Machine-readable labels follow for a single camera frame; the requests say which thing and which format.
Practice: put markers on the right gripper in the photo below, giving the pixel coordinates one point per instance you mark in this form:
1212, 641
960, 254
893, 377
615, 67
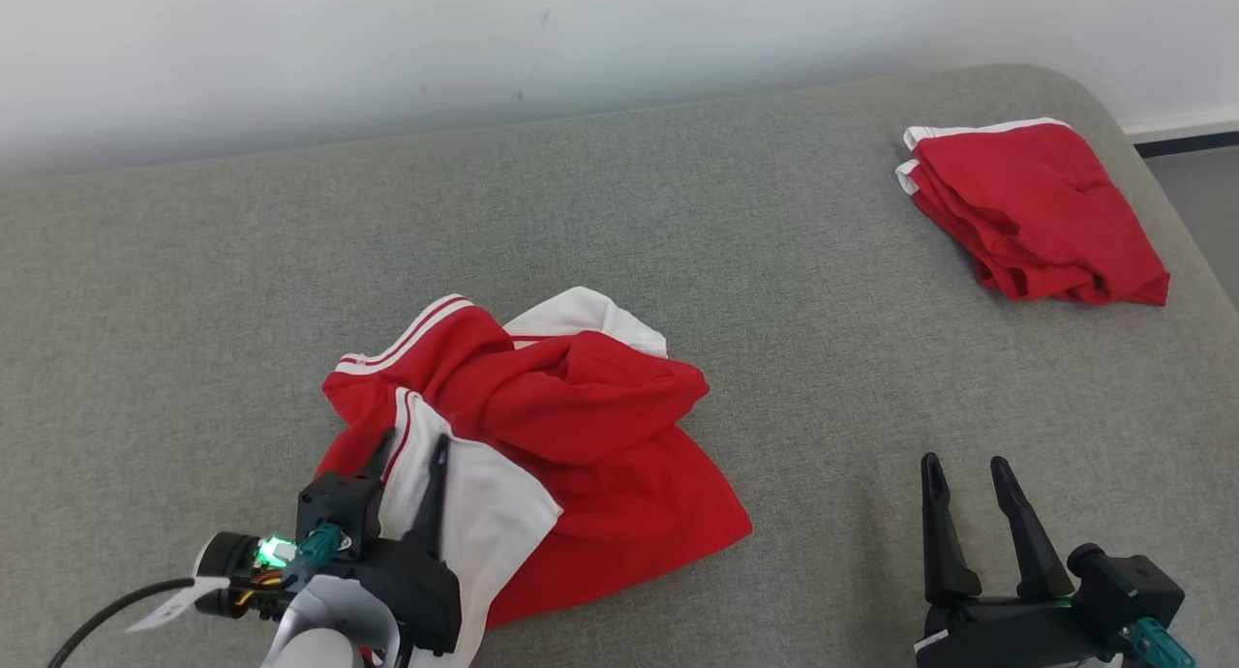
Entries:
1016, 634

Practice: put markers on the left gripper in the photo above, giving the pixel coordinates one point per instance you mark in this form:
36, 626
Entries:
416, 591

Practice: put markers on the red and white jersey shirt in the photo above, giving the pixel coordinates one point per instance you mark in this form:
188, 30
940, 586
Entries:
600, 436

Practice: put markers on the red shorts with white trim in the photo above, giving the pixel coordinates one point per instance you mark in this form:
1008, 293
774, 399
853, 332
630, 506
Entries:
1036, 213

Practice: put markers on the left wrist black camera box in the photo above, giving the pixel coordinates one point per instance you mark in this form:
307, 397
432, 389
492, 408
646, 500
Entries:
339, 508

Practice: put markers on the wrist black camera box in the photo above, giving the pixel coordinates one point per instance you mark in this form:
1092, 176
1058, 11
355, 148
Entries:
1128, 586
339, 508

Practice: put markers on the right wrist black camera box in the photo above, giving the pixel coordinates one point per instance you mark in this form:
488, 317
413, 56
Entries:
1128, 586

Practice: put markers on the white wall skirting board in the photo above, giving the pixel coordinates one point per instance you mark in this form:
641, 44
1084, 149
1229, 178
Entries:
1181, 128

